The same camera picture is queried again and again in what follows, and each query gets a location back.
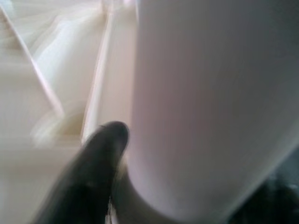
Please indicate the white plastic table top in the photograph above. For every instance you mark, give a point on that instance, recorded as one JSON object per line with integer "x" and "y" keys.
{"x": 46, "y": 70}

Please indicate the white plastic table leg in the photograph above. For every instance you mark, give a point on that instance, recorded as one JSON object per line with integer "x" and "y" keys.
{"x": 210, "y": 93}

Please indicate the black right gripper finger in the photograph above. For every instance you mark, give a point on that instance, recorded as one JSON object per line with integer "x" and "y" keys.
{"x": 88, "y": 177}

